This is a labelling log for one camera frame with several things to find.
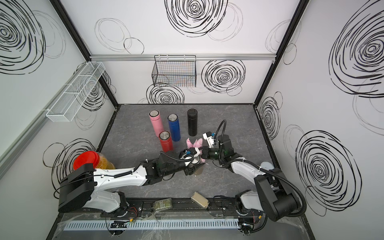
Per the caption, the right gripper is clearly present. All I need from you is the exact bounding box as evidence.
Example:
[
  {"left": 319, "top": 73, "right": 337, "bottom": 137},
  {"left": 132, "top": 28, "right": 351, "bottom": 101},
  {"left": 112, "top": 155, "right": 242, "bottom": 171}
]
[{"left": 196, "top": 147, "right": 225, "bottom": 161}]

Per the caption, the red thermos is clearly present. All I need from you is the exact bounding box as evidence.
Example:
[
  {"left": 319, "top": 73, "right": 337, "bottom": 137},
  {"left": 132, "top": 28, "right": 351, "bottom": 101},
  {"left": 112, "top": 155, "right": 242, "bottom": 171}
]
[{"left": 159, "top": 131, "right": 174, "bottom": 152}]

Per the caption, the pink microfiber cloth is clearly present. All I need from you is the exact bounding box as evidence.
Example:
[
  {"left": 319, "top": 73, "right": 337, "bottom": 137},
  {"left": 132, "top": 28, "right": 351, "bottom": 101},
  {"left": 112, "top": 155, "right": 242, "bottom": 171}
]
[{"left": 186, "top": 138, "right": 206, "bottom": 163}]

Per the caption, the gold thermos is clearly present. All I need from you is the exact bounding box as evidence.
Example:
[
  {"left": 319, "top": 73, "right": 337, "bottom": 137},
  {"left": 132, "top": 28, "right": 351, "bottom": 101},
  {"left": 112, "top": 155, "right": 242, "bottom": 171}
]
[{"left": 192, "top": 159, "right": 205, "bottom": 176}]

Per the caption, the blue thermos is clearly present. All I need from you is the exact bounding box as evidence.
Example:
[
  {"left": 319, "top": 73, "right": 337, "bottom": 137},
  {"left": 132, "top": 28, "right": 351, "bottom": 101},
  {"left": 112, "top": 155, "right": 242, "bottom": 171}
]
[{"left": 168, "top": 114, "right": 181, "bottom": 142}]

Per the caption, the black thermos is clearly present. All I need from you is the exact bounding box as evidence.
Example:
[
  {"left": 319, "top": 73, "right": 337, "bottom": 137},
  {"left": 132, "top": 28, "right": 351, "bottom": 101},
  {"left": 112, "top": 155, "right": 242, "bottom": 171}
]
[{"left": 187, "top": 109, "right": 198, "bottom": 137}]

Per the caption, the pink thermos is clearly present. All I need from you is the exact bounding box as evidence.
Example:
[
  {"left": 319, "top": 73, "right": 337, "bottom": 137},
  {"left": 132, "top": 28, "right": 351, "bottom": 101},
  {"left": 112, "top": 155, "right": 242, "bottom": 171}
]
[{"left": 149, "top": 110, "right": 165, "bottom": 137}]

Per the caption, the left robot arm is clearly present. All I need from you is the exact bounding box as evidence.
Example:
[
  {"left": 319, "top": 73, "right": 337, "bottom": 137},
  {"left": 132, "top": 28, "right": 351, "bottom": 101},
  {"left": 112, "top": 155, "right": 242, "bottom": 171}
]
[{"left": 58, "top": 147, "right": 206, "bottom": 213}]

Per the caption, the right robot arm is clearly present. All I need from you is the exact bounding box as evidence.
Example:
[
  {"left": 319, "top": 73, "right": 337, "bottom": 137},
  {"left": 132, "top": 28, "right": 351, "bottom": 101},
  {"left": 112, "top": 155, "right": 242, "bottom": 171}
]
[{"left": 202, "top": 132, "right": 307, "bottom": 222}]

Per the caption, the green scouring pad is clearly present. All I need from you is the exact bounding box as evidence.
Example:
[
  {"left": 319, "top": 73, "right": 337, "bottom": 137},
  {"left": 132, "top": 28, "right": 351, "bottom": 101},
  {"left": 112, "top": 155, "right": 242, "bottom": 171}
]
[{"left": 152, "top": 198, "right": 173, "bottom": 212}]

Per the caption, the beige sponge block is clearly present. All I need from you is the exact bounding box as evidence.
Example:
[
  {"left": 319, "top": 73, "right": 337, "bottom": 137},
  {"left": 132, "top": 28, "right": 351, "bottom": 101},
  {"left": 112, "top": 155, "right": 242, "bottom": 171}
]
[{"left": 191, "top": 192, "right": 210, "bottom": 209}]

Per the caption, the white lid can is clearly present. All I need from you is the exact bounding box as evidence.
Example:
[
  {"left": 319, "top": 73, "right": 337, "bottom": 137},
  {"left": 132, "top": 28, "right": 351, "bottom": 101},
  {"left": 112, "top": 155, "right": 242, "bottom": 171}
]
[{"left": 260, "top": 162, "right": 275, "bottom": 171}]

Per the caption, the red lid snack jar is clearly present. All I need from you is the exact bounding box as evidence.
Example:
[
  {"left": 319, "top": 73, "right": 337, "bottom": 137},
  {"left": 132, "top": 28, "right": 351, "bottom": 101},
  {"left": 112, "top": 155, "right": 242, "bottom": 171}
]
[{"left": 73, "top": 151, "right": 115, "bottom": 170}]

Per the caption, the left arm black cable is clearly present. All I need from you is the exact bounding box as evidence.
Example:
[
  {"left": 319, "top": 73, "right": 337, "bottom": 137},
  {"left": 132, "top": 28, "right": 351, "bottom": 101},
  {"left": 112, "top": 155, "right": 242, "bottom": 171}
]
[{"left": 158, "top": 150, "right": 194, "bottom": 163}]

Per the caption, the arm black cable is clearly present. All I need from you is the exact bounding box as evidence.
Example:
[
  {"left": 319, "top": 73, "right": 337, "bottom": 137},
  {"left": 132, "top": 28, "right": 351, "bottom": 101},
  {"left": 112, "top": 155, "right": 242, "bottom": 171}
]
[
  {"left": 158, "top": 150, "right": 194, "bottom": 163},
  {"left": 214, "top": 119, "right": 308, "bottom": 218}
]

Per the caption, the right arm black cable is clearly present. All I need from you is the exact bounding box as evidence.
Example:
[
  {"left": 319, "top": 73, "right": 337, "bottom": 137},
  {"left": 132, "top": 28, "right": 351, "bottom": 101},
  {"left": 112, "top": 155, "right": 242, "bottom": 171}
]
[{"left": 214, "top": 119, "right": 308, "bottom": 218}]

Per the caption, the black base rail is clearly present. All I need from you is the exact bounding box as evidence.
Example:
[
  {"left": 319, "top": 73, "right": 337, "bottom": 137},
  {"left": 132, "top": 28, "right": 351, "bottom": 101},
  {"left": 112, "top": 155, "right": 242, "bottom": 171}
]
[{"left": 59, "top": 195, "right": 266, "bottom": 219}]

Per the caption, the black wire basket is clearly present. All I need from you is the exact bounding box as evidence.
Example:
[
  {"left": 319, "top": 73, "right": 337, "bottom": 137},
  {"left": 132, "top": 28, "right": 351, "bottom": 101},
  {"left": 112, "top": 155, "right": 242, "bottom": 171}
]
[{"left": 151, "top": 55, "right": 197, "bottom": 88}]

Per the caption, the white cable duct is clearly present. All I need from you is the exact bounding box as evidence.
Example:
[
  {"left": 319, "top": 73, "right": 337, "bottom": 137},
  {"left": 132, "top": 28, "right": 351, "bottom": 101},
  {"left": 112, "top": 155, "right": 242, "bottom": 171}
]
[{"left": 64, "top": 219, "right": 240, "bottom": 231}]

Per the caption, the white wire shelf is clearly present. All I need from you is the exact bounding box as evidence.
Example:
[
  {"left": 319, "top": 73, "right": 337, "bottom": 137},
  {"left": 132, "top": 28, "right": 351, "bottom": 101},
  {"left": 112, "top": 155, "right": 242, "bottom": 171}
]
[{"left": 46, "top": 62, "right": 106, "bottom": 122}]

